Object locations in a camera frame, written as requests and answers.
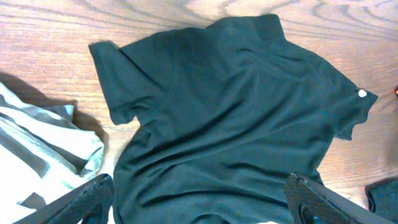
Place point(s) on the white folded cloth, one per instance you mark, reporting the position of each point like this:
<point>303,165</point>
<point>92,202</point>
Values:
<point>18,174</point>

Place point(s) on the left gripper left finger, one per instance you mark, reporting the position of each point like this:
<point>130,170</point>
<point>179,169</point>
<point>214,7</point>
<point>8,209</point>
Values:
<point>88,204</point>

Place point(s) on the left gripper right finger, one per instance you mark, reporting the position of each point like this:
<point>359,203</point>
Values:
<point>311,203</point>

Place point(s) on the black t-shirt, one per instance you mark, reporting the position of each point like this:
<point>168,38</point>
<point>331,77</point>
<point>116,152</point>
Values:
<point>226,114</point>

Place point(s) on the black shorts red waistband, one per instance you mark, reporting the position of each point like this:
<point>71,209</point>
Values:
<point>382,198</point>

